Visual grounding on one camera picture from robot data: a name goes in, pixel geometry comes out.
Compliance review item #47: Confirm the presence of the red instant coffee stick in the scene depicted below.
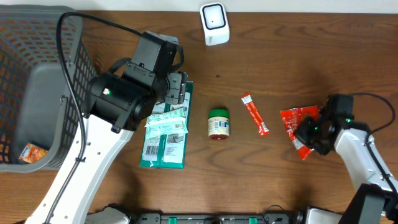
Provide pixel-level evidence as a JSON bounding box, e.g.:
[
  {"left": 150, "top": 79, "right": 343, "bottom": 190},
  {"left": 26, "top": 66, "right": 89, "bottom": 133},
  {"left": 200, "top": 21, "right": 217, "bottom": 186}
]
[{"left": 241, "top": 93, "right": 270, "bottom": 136}]

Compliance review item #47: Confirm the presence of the green lid jar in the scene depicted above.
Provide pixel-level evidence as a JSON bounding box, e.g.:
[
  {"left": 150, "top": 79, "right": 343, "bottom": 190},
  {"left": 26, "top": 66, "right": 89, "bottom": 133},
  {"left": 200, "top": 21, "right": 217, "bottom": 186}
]
[{"left": 208, "top": 109, "right": 229, "bottom": 140}]

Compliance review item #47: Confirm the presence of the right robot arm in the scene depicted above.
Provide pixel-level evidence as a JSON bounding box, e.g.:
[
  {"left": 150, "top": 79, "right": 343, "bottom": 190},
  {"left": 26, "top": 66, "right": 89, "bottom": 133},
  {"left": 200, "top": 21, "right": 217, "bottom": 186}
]
[{"left": 294, "top": 94, "right": 397, "bottom": 224}]

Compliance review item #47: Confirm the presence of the green 3M gloves package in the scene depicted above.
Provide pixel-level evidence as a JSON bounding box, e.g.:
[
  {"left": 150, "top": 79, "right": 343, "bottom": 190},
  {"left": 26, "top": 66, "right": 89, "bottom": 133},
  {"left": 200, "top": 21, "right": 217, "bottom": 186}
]
[{"left": 139, "top": 82, "right": 193, "bottom": 169}]

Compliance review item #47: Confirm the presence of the pale green wipes pack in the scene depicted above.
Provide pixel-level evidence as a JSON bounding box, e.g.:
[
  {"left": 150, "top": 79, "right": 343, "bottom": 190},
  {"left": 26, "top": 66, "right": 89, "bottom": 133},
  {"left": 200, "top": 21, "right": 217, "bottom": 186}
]
[{"left": 145, "top": 108, "right": 188, "bottom": 139}]

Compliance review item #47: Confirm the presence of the orange snack packet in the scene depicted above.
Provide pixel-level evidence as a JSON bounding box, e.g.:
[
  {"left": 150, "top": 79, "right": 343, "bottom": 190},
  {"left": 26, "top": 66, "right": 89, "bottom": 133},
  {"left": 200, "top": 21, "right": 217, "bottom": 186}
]
[{"left": 19, "top": 143, "right": 48, "bottom": 164}]

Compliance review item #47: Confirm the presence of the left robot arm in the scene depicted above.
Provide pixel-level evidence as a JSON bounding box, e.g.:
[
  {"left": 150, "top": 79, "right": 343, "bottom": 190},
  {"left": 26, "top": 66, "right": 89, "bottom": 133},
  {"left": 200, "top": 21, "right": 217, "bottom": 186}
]
[{"left": 26, "top": 31, "right": 187, "bottom": 223}]

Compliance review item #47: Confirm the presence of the grey plastic mesh basket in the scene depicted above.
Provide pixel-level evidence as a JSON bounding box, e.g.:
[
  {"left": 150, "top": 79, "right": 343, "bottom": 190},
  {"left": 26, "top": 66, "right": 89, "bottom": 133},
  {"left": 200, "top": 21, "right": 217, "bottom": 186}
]
[{"left": 1, "top": 5, "right": 96, "bottom": 173}]

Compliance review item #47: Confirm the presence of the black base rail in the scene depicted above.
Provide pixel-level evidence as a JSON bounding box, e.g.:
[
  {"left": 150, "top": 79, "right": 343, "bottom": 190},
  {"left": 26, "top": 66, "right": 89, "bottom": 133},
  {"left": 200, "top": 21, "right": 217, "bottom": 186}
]
[{"left": 130, "top": 212, "right": 295, "bottom": 224}]

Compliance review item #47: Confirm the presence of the white barcode scanner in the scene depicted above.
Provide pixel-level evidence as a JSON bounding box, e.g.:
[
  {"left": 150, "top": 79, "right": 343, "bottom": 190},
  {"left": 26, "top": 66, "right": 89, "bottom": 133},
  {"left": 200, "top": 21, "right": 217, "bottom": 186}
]
[{"left": 200, "top": 2, "right": 230, "bottom": 46}]

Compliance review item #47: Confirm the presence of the red snack bag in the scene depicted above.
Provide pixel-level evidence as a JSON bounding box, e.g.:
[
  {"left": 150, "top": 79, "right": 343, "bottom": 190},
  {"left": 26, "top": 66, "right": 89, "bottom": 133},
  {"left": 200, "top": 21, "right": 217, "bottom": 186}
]
[{"left": 280, "top": 106, "right": 318, "bottom": 160}]

